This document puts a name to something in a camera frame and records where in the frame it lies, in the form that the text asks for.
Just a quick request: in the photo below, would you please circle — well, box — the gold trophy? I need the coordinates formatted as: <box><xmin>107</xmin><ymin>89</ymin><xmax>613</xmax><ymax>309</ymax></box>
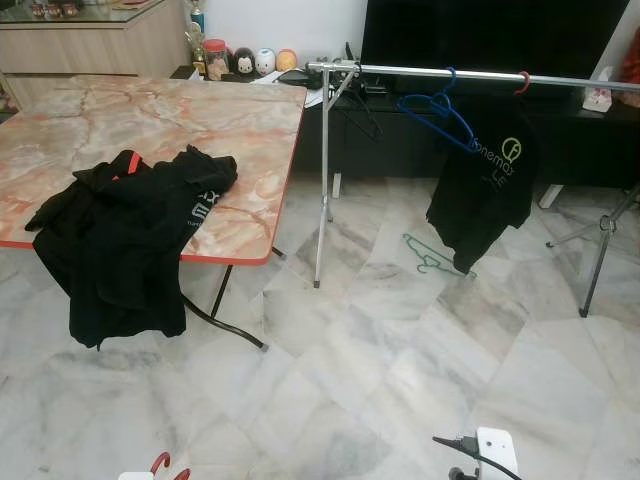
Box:
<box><xmin>184</xmin><ymin>22</ymin><xmax>207</xmax><ymax>79</ymax></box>

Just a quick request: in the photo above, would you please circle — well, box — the black shirt white print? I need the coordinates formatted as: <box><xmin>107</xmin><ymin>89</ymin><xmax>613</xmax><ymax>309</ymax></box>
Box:
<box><xmin>65</xmin><ymin>145</ymin><xmax>240</xmax><ymax>350</ymax></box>

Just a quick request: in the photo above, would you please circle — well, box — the light wooden cabinet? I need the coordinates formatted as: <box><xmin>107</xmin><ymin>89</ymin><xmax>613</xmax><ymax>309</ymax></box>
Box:
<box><xmin>0</xmin><ymin>0</ymin><xmax>194</xmax><ymax>109</ymax></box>

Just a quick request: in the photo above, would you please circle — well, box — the black television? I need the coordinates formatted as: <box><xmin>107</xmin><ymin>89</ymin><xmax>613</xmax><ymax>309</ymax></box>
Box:
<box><xmin>360</xmin><ymin>0</ymin><xmax>640</xmax><ymax>81</ymax></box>

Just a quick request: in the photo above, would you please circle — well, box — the black shirt red collar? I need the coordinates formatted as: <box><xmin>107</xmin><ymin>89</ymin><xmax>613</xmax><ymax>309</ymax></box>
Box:
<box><xmin>25</xmin><ymin>150</ymin><xmax>146</xmax><ymax>301</ymax></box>

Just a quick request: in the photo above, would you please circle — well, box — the blue plastic hanger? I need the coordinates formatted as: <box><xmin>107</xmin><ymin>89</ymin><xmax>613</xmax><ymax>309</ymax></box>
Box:
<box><xmin>396</xmin><ymin>67</ymin><xmax>482</xmax><ymax>154</ymax></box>

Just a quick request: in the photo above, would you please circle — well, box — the black round plush toy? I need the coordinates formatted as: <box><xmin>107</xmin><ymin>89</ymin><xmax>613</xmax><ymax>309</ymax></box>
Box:
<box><xmin>232</xmin><ymin>47</ymin><xmax>257</xmax><ymax>79</ymax></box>

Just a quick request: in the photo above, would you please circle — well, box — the black TV console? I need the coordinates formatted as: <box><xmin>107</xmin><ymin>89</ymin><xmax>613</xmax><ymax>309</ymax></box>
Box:
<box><xmin>170</xmin><ymin>62</ymin><xmax>640</xmax><ymax>193</ymax></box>

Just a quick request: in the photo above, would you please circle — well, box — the black fonemax logo shirt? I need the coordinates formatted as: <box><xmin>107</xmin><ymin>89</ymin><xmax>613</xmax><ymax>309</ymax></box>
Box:
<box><xmin>427</xmin><ymin>92</ymin><xmax>542</xmax><ymax>275</ymax></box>

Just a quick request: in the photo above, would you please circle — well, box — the white paper sheet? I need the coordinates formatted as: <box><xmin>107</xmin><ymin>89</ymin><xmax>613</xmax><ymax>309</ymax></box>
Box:
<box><xmin>250</xmin><ymin>70</ymin><xmax>336</xmax><ymax>109</ymax></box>

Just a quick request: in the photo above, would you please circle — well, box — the thin black hanger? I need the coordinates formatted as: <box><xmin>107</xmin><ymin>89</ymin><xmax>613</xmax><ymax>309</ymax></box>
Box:
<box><xmin>335</xmin><ymin>62</ymin><xmax>385</xmax><ymax>142</ymax></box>

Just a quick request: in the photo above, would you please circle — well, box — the green plastic hanger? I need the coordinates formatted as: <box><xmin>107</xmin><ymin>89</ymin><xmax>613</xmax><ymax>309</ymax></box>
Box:
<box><xmin>403</xmin><ymin>233</ymin><xmax>479</xmax><ymax>277</ymax></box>

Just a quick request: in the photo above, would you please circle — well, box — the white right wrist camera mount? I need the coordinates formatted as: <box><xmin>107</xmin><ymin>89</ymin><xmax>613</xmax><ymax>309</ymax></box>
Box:
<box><xmin>476</xmin><ymin>427</ymin><xmax>522</xmax><ymax>480</ymax></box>

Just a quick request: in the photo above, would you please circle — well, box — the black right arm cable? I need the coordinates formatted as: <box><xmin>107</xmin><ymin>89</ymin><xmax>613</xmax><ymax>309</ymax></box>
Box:
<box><xmin>432</xmin><ymin>434</ymin><xmax>523</xmax><ymax>480</ymax></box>

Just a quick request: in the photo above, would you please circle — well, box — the silver metal clothes rack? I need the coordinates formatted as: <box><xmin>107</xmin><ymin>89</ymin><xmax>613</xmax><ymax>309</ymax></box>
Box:
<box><xmin>305</xmin><ymin>58</ymin><xmax>640</xmax><ymax>319</ymax></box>

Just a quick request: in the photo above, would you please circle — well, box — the white round plush toy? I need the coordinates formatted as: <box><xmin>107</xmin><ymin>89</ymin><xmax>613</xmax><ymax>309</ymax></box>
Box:
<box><xmin>255</xmin><ymin>47</ymin><xmax>278</xmax><ymax>76</ymax></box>

